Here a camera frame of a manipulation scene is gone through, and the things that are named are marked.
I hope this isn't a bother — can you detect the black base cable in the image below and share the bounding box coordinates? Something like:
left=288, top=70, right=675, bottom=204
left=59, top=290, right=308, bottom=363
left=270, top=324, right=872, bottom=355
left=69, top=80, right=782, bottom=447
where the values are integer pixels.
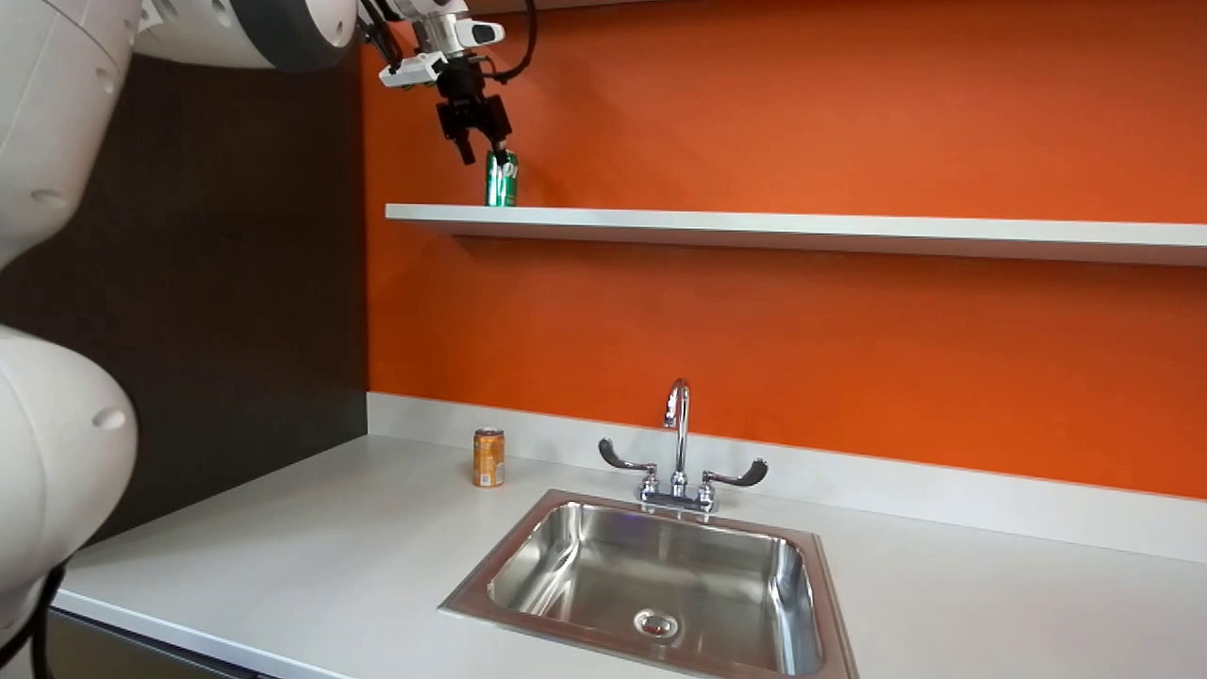
left=0, top=564, right=69, bottom=679

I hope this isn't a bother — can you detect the chrome faucet with handles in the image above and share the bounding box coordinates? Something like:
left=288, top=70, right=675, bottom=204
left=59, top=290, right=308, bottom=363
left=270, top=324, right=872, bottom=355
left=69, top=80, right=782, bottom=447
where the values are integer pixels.
left=591, top=376, right=773, bottom=527

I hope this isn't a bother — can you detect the green soda can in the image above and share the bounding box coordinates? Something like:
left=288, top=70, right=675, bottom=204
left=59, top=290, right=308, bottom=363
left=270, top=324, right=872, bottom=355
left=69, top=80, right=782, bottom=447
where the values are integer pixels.
left=484, top=149, right=523, bottom=210

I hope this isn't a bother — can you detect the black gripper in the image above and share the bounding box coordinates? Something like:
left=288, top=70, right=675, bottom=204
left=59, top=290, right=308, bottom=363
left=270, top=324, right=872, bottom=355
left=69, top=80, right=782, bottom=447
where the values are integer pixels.
left=431, top=54, right=520, bottom=170

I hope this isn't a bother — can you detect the stainless steel sink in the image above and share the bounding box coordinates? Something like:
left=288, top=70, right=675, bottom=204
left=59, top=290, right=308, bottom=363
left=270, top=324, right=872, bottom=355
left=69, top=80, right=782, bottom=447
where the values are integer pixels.
left=437, top=488, right=865, bottom=679

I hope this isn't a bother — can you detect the dark wood cabinet panel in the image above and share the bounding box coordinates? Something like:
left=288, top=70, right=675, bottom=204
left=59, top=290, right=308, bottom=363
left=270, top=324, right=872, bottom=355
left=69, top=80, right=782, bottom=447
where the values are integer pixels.
left=0, top=54, right=373, bottom=542

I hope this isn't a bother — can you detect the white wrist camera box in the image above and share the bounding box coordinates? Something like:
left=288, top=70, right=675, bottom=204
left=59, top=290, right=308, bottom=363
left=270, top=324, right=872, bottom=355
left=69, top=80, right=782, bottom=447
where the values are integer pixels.
left=373, top=44, right=452, bottom=95

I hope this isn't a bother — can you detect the orange soda can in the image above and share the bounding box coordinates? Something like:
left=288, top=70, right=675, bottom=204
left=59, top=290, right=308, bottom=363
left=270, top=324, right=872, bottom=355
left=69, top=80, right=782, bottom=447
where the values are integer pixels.
left=470, top=427, right=514, bottom=496

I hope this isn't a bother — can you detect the long white wall shelf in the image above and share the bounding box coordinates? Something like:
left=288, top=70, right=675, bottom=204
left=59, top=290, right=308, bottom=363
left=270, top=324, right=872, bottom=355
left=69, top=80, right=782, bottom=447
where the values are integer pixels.
left=381, top=202, right=1207, bottom=273

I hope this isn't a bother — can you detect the white backsplash strip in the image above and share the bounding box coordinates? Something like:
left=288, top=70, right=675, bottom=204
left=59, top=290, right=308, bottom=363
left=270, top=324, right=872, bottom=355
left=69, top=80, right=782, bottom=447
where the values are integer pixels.
left=362, top=390, right=1207, bottom=565

